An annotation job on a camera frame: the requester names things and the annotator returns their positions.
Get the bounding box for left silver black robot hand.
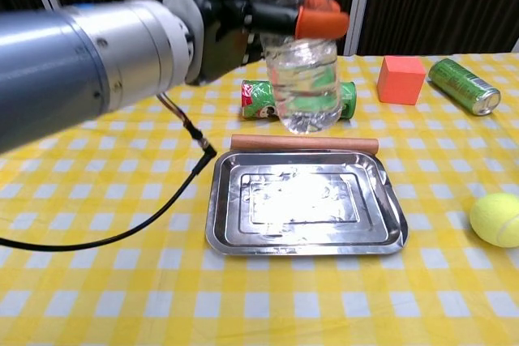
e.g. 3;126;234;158
161;0;352;87

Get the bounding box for clear plastic bottle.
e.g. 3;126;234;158
241;0;341;136

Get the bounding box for rectangular metal tray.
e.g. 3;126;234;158
204;150;410;257

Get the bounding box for green chips tube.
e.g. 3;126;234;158
241;79;358;121

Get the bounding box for brown wooden rod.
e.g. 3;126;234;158
229;134;380;156

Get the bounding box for orange foam cube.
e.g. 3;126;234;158
375;55;427;105

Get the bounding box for green drink can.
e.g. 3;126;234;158
427;58;502;116

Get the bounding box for yellow white checkered tablecloth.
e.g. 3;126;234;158
0;52;519;346

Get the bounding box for yellow tennis ball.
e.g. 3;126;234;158
469;192;519;249

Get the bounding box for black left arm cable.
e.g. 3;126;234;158
0;92;218;252

